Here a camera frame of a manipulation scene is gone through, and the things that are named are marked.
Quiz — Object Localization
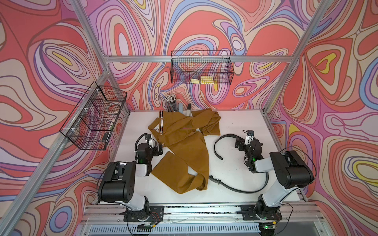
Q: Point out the mustard brown trousers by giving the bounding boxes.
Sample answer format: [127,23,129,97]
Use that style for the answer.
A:
[148,109,221,194]

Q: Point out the black leather belt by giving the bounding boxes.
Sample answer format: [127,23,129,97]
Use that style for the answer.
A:
[209,134,269,194]

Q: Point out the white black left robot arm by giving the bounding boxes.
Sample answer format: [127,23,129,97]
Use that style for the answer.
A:
[97,133,162,213]

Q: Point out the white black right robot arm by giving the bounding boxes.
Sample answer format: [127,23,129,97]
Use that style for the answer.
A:
[235,138,315,215]

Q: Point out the clear cup of pencils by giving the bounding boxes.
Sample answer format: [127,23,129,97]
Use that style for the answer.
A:
[165,93,178,112]

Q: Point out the light blue stapler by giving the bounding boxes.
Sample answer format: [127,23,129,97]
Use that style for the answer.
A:
[178,103,184,114]

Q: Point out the beige black stapler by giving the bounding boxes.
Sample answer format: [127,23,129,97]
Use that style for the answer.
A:
[186,103,192,117]

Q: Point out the yellow sticky notes pad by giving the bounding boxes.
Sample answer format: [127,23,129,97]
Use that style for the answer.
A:
[190,76,216,85]

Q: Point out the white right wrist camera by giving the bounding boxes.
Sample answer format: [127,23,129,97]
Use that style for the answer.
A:
[243,130,255,145]

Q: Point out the black wire basket left wall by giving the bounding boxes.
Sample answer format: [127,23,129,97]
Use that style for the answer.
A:
[60,82,127,150]

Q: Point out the black wire basket wall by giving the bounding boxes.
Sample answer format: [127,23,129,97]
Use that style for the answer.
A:
[170,49,234,85]
[60,82,127,150]

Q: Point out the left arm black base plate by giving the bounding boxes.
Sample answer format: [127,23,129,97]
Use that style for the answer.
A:
[124,205,164,223]

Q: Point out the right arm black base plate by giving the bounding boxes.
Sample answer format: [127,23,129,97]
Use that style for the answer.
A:
[236,205,282,222]

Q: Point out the aluminium front rail frame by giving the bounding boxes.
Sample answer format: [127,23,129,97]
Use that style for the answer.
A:
[74,202,333,236]

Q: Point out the black wire basket back wall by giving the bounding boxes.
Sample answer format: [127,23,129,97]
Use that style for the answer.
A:
[170,49,234,85]

